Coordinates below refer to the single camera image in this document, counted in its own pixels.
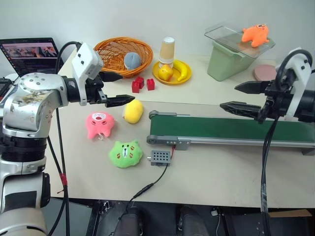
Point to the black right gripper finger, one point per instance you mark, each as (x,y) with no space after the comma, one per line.
(253,88)
(243,109)

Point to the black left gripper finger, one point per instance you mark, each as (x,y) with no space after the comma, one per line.
(112,77)
(119,100)

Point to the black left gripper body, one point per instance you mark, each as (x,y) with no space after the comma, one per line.
(94,91)

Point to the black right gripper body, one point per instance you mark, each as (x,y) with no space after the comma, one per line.
(278,100)

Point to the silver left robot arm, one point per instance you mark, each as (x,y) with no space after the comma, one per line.
(27,103)

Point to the green conveyor belt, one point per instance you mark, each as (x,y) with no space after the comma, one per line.
(221,129)

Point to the green frog plush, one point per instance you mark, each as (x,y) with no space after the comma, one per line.
(126,153)

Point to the yellow lemon plush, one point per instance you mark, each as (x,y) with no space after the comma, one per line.
(133,111)

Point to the pink round disc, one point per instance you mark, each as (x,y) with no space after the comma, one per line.
(264,72)

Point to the orange woven basket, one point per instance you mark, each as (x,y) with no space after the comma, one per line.
(113,52)

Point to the large red building block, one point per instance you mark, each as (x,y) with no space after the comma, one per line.
(137,85)

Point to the grey-blue plush ball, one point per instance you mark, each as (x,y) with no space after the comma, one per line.
(132,60)

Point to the pink octopus plush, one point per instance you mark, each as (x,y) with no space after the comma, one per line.
(99,123)

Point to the small red building block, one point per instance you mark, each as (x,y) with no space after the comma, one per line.
(150,84)

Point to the pale green plastic bin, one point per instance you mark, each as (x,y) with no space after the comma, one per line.
(224,65)

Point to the orange plush toy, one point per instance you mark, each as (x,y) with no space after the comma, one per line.
(254,35)

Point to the yellow-orange toy fruit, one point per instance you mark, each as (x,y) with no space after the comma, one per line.
(165,73)

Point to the upturned paper cup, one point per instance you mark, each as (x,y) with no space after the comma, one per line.
(167,50)

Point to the yellow plastic plate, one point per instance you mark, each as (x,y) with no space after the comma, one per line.
(188,73)

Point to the grey perforated control box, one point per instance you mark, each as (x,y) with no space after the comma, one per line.
(160,157)

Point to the yellow toy banana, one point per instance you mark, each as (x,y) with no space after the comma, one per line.
(182,68)

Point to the open laptop computer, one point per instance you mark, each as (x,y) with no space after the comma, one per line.
(29,55)

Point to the dark device with red parts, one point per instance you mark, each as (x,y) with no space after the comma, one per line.
(5,89)

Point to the brown cardboard piece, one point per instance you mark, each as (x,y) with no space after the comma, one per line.
(290,213)

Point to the dark rounded shape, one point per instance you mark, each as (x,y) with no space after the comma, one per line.
(192,221)
(128,222)

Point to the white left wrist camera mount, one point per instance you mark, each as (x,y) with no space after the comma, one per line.
(86,61)

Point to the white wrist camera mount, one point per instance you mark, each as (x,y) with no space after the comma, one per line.
(301,73)
(86,61)

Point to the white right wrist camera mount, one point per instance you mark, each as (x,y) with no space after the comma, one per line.
(301,73)

